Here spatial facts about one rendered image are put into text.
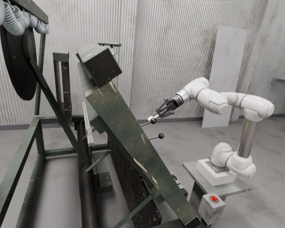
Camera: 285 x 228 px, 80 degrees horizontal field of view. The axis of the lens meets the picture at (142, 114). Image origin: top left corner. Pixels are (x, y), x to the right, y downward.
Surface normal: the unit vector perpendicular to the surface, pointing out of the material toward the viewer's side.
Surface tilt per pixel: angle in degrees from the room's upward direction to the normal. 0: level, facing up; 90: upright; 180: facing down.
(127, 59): 90
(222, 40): 83
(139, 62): 90
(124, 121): 90
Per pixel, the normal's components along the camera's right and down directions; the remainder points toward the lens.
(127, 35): 0.32, 0.37
